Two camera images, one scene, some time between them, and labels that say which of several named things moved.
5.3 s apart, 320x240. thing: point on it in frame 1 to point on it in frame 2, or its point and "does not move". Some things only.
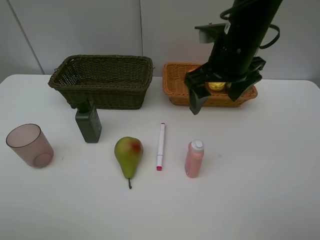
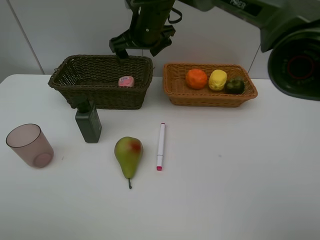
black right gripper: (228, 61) to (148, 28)
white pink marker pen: (160, 159) does not move
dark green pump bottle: (88, 120) does not move
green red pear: (129, 151) does not move
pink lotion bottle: (194, 158) to (126, 81)
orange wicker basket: (179, 93) does not move
